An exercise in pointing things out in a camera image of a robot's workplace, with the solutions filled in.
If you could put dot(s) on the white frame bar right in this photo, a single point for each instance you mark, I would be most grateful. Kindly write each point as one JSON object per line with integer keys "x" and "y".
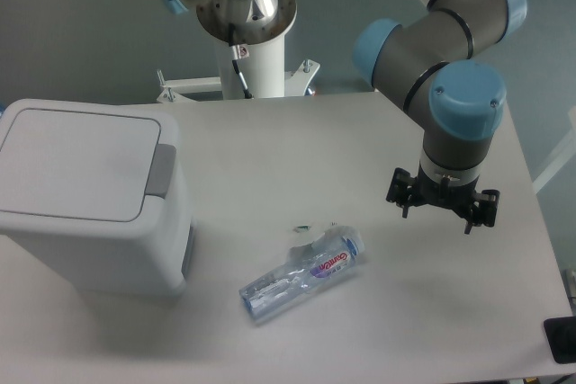
{"x": 561, "y": 154}

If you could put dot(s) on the grey trash can push button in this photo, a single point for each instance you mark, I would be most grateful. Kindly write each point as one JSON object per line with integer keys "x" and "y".
{"x": 161, "y": 171}

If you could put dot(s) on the clear plastic water bottle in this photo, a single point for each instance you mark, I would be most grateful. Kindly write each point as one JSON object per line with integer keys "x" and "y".
{"x": 326, "y": 258}

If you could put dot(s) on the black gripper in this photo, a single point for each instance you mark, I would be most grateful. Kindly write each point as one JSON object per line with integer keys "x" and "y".
{"x": 446, "y": 189}

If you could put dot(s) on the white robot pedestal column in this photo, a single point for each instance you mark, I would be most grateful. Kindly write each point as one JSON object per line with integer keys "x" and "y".
{"x": 248, "y": 39}

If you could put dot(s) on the white plastic trash can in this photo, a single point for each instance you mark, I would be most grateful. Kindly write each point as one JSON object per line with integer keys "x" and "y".
{"x": 73, "y": 179}

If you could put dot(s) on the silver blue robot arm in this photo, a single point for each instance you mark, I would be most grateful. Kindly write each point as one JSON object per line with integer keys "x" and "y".
{"x": 426, "y": 69}

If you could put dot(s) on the black device at table edge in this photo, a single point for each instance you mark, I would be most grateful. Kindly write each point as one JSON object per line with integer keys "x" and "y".
{"x": 560, "y": 334}

